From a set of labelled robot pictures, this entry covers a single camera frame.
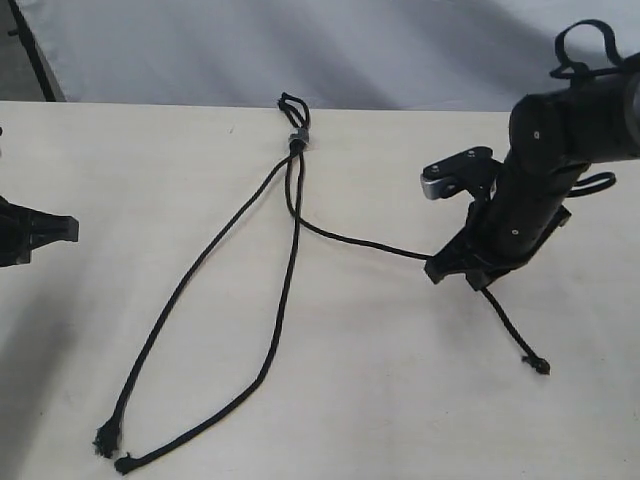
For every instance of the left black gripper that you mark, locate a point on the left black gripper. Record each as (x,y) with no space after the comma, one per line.
(23,231)

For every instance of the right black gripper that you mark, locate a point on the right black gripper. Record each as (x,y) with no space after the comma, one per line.
(505,228)

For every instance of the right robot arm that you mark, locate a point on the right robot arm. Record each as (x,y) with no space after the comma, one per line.
(592,122)

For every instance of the black backdrop stand pole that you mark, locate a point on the black backdrop stand pole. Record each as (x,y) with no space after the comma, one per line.
(23,33)

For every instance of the grey backdrop cloth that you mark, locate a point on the grey backdrop cloth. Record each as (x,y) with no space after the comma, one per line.
(416,55)

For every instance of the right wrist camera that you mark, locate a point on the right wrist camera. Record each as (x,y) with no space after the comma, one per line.
(473,170)

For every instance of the grey metal cable clamp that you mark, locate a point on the grey metal cable clamp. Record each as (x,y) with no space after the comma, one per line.
(298,140)

